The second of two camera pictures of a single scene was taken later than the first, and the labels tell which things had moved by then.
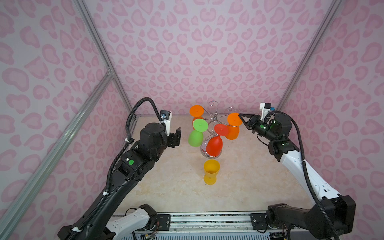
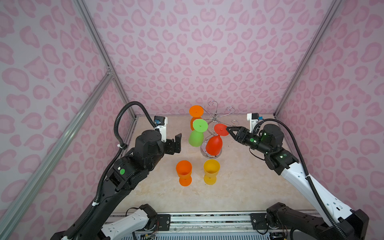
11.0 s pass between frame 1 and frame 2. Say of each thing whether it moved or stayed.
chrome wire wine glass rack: stayed
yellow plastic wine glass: stayed
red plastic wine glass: stayed
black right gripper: moved
